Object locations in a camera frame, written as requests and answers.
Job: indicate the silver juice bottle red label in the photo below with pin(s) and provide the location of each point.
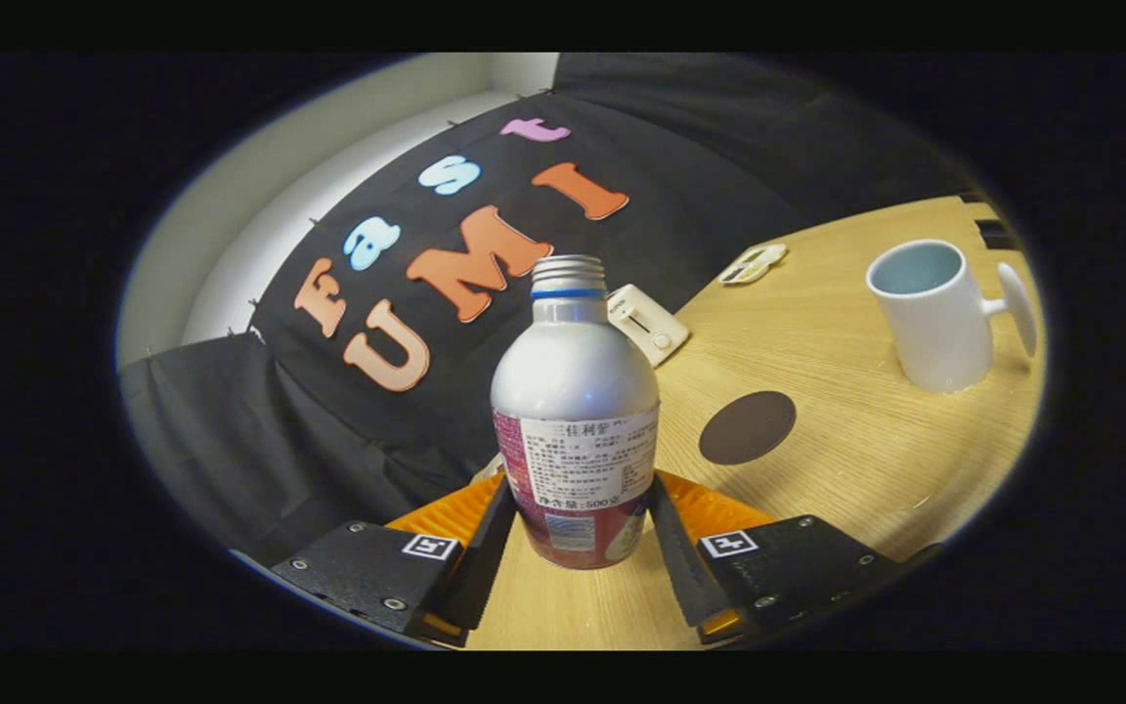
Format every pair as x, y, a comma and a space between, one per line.
573, 381

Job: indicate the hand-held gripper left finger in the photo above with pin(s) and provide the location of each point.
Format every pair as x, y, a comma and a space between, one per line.
480, 572

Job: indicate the black table edge clamp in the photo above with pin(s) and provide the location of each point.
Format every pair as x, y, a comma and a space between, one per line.
978, 198
999, 235

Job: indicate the white divided sauce dish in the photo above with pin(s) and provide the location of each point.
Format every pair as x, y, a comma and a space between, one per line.
754, 264

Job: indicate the white toaster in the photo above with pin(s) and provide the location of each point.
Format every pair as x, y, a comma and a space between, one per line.
651, 328

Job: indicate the dark brown round coaster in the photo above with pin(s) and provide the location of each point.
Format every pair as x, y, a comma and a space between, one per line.
747, 428

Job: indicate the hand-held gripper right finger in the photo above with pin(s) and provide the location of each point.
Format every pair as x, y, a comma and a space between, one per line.
685, 577

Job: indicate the black backdrop cloth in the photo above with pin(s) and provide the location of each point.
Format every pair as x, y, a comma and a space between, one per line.
719, 147

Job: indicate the white cup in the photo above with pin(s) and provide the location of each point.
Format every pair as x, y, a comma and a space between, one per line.
934, 332

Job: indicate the wooden table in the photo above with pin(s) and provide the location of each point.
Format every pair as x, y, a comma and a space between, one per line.
846, 469

